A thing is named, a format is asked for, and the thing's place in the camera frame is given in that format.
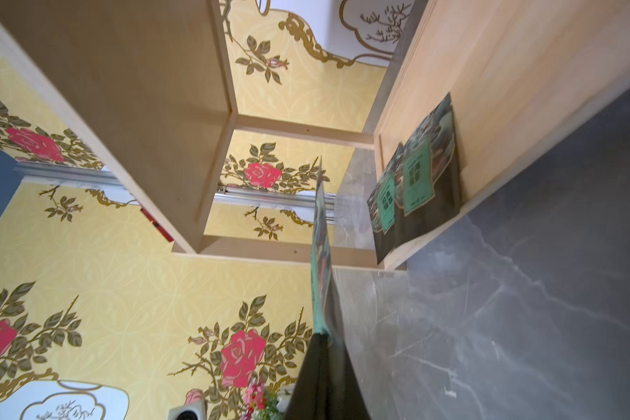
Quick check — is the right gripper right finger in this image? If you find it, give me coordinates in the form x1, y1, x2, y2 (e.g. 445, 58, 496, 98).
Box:
325, 315, 370, 419

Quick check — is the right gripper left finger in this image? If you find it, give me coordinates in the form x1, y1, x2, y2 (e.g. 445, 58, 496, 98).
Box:
283, 334, 328, 420

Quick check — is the green tea bag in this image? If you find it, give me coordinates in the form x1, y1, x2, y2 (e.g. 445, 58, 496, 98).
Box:
311, 169, 341, 339
395, 94, 460, 244
367, 143, 404, 264

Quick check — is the wooden two-tier shelf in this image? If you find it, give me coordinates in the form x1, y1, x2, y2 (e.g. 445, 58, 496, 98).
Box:
0, 0, 630, 271

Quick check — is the colourful flower bouquet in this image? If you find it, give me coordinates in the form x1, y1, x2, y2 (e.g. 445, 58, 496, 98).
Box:
241, 381, 295, 420

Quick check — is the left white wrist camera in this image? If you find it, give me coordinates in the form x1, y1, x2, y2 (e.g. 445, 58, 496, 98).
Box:
167, 401, 207, 420

